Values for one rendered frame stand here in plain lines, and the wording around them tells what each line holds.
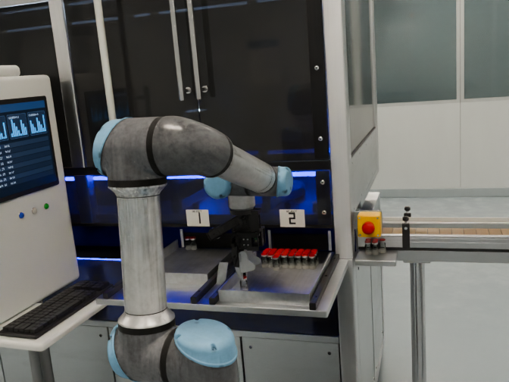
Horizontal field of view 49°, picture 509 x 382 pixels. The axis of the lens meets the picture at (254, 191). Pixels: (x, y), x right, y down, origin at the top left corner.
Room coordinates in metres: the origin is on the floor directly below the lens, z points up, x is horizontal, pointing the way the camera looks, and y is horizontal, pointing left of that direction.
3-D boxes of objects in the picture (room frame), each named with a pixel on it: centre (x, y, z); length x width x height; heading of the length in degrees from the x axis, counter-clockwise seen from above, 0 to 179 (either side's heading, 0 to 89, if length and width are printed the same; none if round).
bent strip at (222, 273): (1.58, 0.13, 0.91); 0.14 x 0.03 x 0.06; 163
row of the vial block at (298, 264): (1.71, -0.09, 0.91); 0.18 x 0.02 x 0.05; 71
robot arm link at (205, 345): (1.02, 0.13, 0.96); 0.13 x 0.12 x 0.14; 66
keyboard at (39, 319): (1.70, 0.65, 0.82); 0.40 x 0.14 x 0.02; 160
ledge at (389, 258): (1.78, -0.39, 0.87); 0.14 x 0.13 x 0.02; 162
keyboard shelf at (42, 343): (1.71, 0.68, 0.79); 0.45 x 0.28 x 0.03; 160
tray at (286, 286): (1.60, -0.05, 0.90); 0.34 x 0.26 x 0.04; 161
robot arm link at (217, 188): (1.43, 0.06, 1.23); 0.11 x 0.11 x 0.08; 66
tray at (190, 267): (1.82, 0.23, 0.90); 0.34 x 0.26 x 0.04; 162
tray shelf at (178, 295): (1.70, 0.09, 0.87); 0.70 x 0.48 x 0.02; 72
